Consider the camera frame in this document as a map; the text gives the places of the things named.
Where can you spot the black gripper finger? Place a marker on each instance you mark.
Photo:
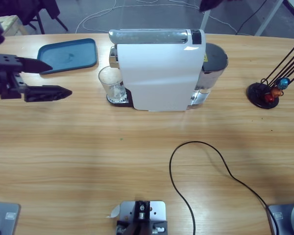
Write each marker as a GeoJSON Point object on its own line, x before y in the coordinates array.
{"type": "Point", "coordinates": [210, 3]}

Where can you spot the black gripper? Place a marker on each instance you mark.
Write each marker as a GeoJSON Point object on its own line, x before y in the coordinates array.
{"type": "Point", "coordinates": [5, 78]}

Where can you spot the clear drinking glass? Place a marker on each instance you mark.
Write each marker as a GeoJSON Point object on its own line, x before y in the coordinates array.
{"type": "Point", "coordinates": [110, 78]}

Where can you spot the silver coffee machine lever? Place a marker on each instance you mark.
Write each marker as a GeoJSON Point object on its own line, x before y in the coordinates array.
{"type": "Point", "coordinates": [147, 36]}

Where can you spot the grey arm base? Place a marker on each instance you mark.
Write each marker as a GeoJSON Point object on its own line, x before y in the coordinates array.
{"type": "Point", "coordinates": [5, 218]}
{"type": "Point", "coordinates": [289, 218]}

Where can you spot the white capsule coffee machine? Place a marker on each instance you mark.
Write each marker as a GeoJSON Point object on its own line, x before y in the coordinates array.
{"type": "Point", "coordinates": [159, 73]}

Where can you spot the blue coffee capsule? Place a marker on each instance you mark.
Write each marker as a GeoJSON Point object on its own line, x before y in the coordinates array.
{"type": "Point", "coordinates": [283, 83]}

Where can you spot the orange coffee capsule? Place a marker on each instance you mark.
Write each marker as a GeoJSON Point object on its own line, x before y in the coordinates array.
{"type": "Point", "coordinates": [276, 92]}

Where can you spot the red coffee capsule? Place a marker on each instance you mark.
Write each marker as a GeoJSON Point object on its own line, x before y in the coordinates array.
{"type": "Point", "coordinates": [269, 98]}

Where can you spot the dark blue plastic tray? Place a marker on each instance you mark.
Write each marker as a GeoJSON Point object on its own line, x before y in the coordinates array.
{"type": "Point", "coordinates": [71, 54]}

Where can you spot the light wooden crate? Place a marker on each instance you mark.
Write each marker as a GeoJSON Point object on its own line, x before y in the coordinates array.
{"type": "Point", "coordinates": [13, 24]}

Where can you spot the black chair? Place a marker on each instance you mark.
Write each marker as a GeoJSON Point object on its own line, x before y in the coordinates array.
{"type": "Point", "coordinates": [27, 9]}

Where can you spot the black capsule holder with rods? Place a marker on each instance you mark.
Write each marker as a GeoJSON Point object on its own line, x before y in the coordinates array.
{"type": "Point", "coordinates": [256, 91]}

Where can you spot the white paper tag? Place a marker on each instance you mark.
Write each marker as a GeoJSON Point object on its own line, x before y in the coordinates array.
{"type": "Point", "coordinates": [115, 211]}

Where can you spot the white metal post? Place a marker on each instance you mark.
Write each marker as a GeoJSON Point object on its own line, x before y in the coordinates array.
{"type": "Point", "coordinates": [269, 17]}
{"type": "Point", "coordinates": [205, 20]}

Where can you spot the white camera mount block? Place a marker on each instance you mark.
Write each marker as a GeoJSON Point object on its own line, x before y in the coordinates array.
{"type": "Point", "coordinates": [156, 210]}

